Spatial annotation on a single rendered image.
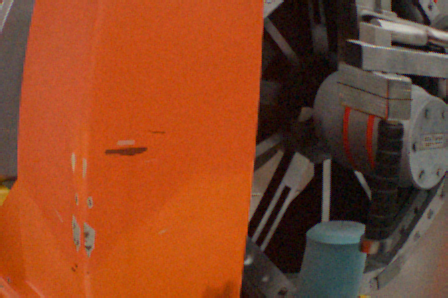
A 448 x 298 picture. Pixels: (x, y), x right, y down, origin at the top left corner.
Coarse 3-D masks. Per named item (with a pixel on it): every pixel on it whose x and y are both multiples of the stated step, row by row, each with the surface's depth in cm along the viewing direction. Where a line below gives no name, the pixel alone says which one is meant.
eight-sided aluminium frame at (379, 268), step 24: (264, 0) 117; (408, 0) 139; (432, 0) 137; (432, 192) 146; (408, 216) 148; (432, 216) 146; (408, 240) 143; (264, 264) 125; (384, 264) 142; (264, 288) 126; (288, 288) 129; (360, 288) 139
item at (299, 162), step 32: (320, 0) 136; (320, 32) 137; (288, 64) 135; (320, 64) 143; (288, 96) 135; (288, 128) 136; (288, 160) 138; (320, 160) 141; (288, 192) 139; (320, 192) 143; (352, 192) 161; (256, 224) 137; (288, 224) 162; (288, 256) 150
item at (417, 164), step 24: (336, 72) 133; (336, 96) 128; (432, 96) 119; (336, 120) 127; (360, 120) 124; (408, 120) 117; (432, 120) 119; (336, 144) 129; (360, 144) 124; (408, 144) 116; (432, 144) 120; (360, 168) 128; (408, 168) 117; (432, 168) 121
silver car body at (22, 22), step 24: (0, 0) 119; (24, 0) 119; (0, 24) 118; (24, 24) 120; (0, 48) 119; (24, 48) 122; (0, 72) 120; (0, 96) 121; (0, 120) 122; (0, 144) 123; (0, 168) 123
